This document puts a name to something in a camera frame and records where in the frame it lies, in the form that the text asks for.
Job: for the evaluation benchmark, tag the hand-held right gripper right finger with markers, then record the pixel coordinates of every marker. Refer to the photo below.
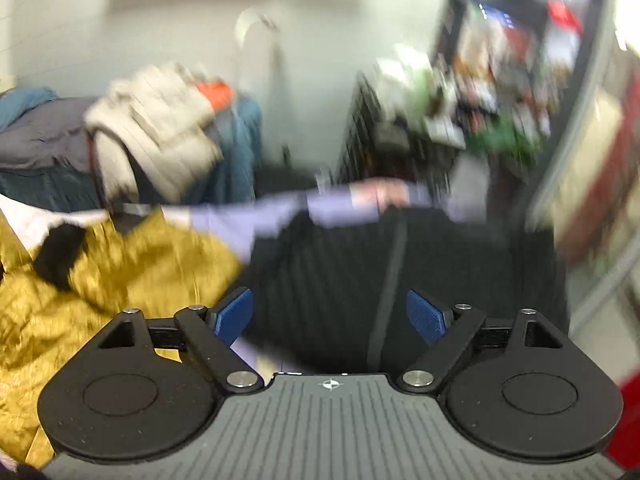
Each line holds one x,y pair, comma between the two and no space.
425,314

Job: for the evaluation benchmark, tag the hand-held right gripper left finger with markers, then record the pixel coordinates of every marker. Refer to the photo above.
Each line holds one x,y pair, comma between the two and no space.
234,314

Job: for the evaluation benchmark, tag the black jacket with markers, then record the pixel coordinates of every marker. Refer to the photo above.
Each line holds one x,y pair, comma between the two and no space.
330,270

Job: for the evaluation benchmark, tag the gold patterned garment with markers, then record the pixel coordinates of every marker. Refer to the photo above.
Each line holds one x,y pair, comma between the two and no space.
100,290

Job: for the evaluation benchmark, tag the teal cloth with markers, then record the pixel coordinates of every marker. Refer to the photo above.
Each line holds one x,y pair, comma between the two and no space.
240,145

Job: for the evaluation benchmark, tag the black crate rack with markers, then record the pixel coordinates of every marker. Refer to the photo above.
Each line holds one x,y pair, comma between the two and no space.
365,135

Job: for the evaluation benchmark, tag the beige quilted jacket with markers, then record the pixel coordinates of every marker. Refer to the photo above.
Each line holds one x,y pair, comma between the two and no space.
160,120

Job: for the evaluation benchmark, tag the orange cloth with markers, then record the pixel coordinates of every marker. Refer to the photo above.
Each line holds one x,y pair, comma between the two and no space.
216,92

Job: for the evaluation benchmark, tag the grey cloth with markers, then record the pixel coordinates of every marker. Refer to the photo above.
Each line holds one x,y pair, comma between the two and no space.
45,135

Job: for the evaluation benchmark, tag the cluttered goods shelf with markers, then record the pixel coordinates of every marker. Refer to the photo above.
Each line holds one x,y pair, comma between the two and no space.
505,60

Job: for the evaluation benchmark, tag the white curved hanger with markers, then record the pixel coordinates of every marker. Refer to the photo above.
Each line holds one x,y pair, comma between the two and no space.
260,35

